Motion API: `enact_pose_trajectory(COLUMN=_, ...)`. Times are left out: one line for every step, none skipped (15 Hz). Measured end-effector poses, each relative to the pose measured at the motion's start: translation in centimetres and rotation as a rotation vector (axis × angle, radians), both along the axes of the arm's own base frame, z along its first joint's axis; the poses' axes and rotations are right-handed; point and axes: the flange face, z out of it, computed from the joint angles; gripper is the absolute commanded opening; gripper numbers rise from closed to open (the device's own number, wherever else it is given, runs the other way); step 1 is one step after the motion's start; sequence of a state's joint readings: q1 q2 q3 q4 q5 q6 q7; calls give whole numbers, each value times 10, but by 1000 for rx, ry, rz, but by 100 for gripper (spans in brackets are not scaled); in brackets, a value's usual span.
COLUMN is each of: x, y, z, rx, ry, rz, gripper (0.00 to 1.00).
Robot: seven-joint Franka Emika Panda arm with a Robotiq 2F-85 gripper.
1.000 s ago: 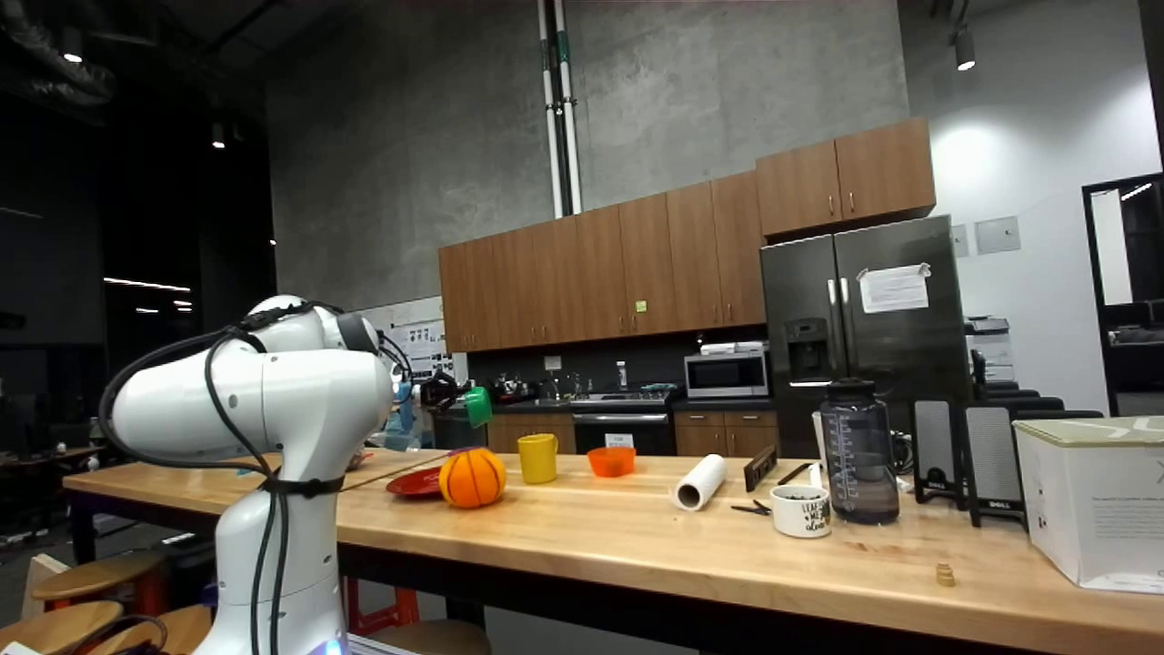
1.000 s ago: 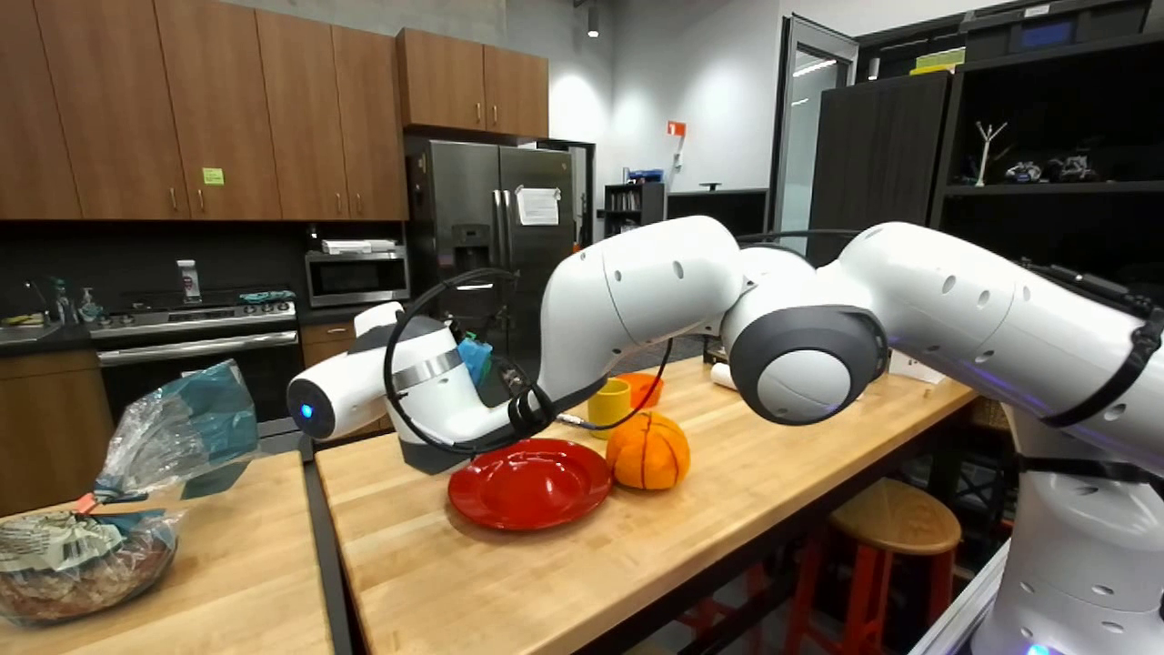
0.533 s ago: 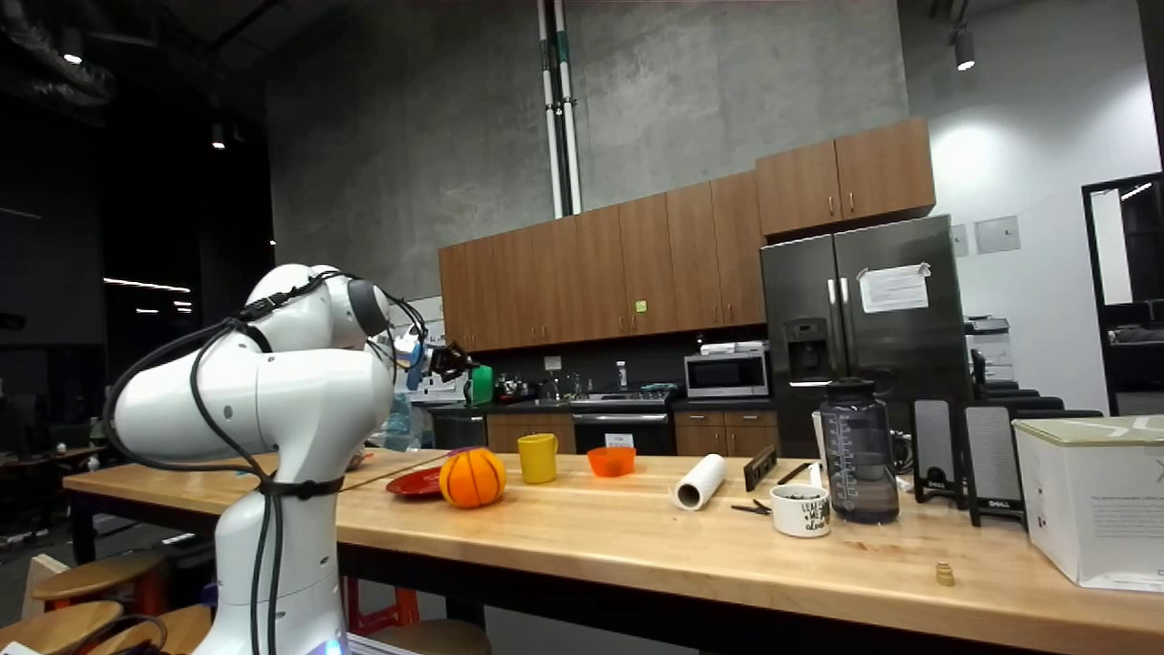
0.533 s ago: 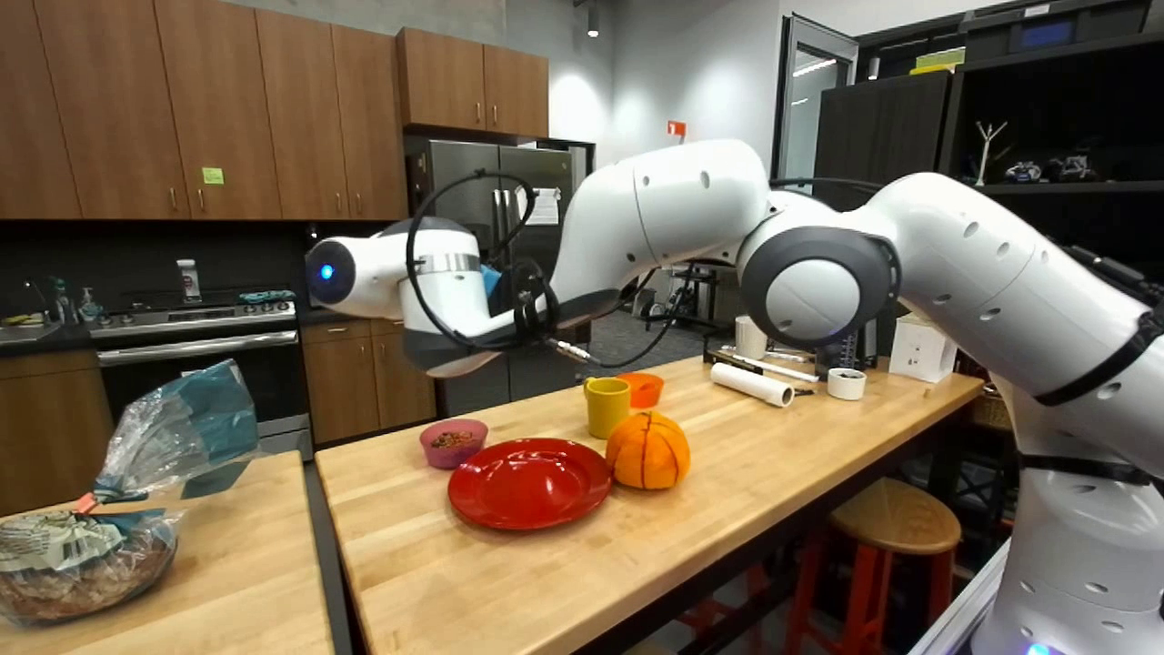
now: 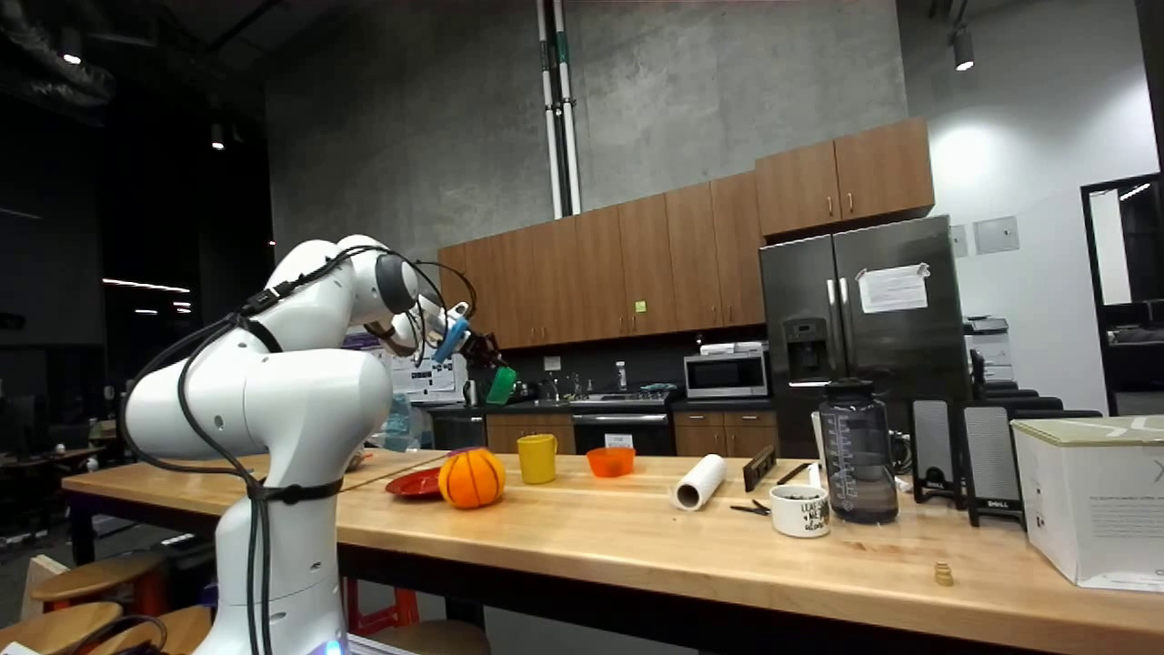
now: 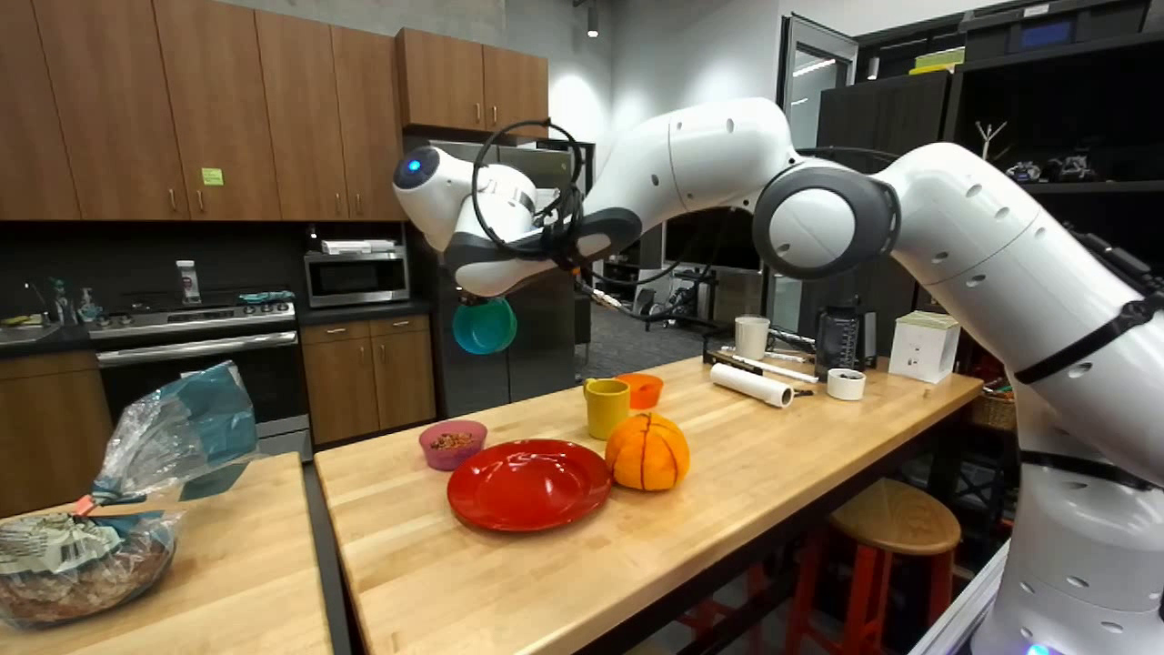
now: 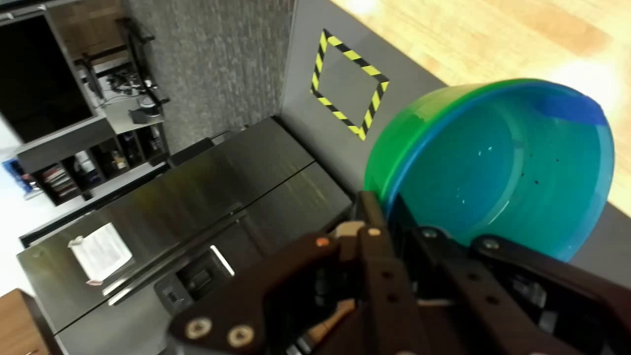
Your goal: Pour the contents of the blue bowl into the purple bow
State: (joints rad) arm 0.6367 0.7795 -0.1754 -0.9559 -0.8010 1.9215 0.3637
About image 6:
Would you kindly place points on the white forked stand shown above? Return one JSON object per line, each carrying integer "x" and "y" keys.
{"x": 985, "y": 137}

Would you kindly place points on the teal tray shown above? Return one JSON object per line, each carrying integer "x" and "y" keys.
{"x": 262, "y": 296}

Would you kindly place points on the white cup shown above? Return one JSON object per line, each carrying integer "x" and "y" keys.
{"x": 749, "y": 336}

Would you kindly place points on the red plate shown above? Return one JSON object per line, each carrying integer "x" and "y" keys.
{"x": 529, "y": 490}

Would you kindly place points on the brown box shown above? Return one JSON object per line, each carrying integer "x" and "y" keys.
{"x": 993, "y": 409}

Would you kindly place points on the yellow box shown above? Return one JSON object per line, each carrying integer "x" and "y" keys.
{"x": 936, "y": 58}

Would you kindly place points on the brown and red food mix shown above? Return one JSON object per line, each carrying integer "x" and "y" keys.
{"x": 456, "y": 439}

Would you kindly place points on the brown two-door base cabinet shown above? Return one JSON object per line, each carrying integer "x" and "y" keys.
{"x": 363, "y": 380}

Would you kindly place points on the brown cabinet above refrigerator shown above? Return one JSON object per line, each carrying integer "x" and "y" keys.
{"x": 465, "y": 81}

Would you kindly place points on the clear bottle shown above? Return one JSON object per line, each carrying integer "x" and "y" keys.
{"x": 188, "y": 280}

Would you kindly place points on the wooden stool with red legs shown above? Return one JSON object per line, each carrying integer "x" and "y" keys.
{"x": 897, "y": 513}

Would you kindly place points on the white paper towel roll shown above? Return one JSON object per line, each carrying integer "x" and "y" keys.
{"x": 749, "y": 383}

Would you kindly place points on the green sticky note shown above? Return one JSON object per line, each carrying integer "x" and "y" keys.
{"x": 212, "y": 177}

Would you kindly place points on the black container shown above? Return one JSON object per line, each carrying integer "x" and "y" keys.
{"x": 842, "y": 336}

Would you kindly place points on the stainless steel stove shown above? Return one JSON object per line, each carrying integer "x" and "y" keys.
{"x": 194, "y": 352}

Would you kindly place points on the black monitor screen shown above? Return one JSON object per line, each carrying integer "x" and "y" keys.
{"x": 714, "y": 242}

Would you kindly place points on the wide brown wall cabinets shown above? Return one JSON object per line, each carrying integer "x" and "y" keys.
{"x": 148, "y": 111}

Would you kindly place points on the long white wrap box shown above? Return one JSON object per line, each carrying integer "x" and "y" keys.
{"x": 787, "y": 364}

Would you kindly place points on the white tape roll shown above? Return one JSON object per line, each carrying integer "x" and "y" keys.
{"x": 844, "y": 383}

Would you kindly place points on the orange plastic bowl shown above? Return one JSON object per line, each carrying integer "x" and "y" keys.
{"x": 643, "y": 395}

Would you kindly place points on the grey glass door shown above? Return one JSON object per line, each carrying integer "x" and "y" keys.
{"x": 806, "y": 58}

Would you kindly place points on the black storage rack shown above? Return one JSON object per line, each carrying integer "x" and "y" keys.
{"x": 1065, "y": 85}

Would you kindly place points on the clear plastic bag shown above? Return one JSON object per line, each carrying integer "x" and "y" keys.
{"x": 148, "y": 460}

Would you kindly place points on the brown single base cabinet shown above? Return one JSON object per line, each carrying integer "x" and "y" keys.
{"x": 48, "y": 432}

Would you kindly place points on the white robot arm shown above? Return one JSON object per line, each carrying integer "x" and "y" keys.
{"x": 993, "y": 242}

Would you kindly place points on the yellow plastic mug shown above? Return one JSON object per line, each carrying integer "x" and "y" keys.
{"x": 606, "y": 413}

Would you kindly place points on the white cardboard box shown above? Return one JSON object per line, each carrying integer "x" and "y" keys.
{"x": 926, "y": 346}

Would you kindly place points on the silver microwave oven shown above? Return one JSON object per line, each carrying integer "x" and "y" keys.
{"x": 352, "y": 278}

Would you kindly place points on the blue and green plastic bowl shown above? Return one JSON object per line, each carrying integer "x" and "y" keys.
{"x": 486, "y": 329}

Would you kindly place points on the purple plastic bowl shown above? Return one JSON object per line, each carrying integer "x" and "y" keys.
{"x": 452, "y": 451}

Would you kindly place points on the stainless steel refrigerator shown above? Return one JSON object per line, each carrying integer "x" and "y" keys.
{"x": 545, "y": 352}

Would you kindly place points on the orange toy pumpkin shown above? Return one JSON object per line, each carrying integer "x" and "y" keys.
{"x": 650, "y": 455}

